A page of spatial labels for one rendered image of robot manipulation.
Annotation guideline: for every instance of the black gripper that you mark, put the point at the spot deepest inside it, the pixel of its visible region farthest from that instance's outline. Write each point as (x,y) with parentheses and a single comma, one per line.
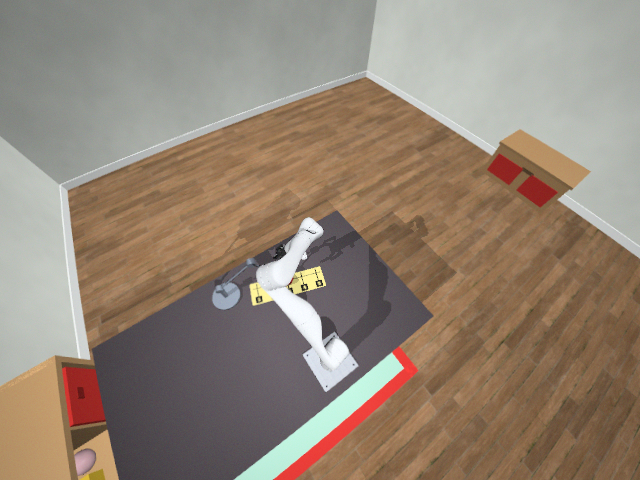
(278,253)

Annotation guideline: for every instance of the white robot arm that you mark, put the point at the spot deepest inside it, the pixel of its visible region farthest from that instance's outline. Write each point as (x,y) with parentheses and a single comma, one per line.
(278,274)

